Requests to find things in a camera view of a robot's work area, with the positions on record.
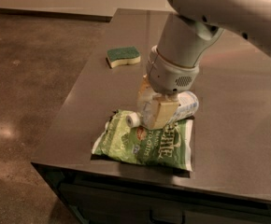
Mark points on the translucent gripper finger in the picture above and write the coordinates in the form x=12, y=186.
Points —
x=144, y=97

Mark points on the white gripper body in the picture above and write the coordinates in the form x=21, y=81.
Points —
x=167, y=76

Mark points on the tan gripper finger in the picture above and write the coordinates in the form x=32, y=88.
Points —
x=163, y=108

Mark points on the blue plastic bottle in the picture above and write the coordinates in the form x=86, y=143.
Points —
x=188, y=105

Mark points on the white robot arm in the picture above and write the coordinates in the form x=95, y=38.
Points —
x=190, y=30

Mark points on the green jalapeno chip bag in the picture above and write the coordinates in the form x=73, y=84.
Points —
x=169, y=146

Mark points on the green yellow sponge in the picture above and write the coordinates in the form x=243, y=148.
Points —
x=123, y=56

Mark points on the dark cabinet drawer handle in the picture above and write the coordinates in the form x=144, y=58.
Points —
x=166, y=217

